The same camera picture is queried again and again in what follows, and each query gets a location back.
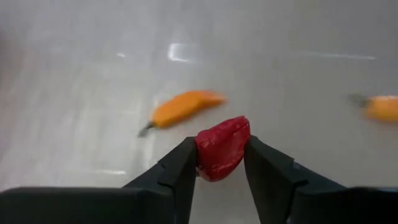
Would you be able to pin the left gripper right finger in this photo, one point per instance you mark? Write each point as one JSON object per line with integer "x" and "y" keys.
{"x": 273, "y": 186}

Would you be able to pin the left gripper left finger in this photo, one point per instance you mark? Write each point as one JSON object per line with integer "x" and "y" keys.
{"x": 174, "y": 186}

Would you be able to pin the small red toy pepper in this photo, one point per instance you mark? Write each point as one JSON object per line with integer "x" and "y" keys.
{"x": 222, "y": 149}

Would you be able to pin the long orange toy pepper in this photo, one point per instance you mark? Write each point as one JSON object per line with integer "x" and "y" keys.
{"x": 183, "y": 109}
{"x": 384, "y": 108}

